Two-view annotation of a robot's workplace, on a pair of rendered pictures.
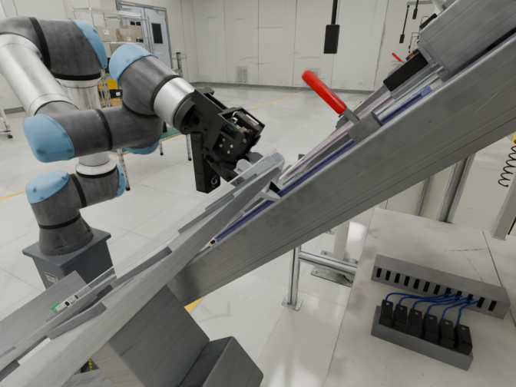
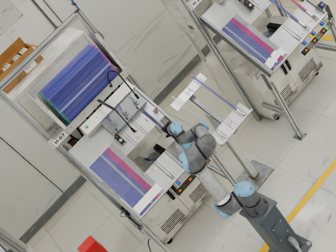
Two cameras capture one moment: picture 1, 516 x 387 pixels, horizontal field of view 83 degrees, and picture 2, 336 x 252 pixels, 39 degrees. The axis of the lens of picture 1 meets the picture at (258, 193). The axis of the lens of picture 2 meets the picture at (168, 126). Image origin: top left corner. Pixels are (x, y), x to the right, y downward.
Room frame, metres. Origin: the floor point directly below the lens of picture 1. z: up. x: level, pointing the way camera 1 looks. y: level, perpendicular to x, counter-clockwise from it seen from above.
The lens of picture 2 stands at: (2.19, 2.10, 2.87)
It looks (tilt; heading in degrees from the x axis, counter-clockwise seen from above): 35 degrees down; 230
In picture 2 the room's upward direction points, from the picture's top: 39 degrees counter-clockwise
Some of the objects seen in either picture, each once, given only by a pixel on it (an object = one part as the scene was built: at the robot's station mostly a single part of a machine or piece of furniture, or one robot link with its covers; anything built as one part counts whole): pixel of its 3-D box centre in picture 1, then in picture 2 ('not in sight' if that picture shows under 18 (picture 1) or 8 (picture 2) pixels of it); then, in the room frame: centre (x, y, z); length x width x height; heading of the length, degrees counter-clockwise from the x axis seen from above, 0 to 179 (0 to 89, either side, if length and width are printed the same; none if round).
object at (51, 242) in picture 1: (63, 228); (254, 203); (0.79, 0.63, 0.60); 0.15 x 0.15 x 0.10
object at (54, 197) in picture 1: (54, 196); (245, 193); (0.80, 0.63, 0.72); 0.13 x 0.12 x 0.14; 134
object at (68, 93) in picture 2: not in sight; (79, 82); (0.45, -0.41, 1.52); 0.51 x 0.13 x 0.27; 153
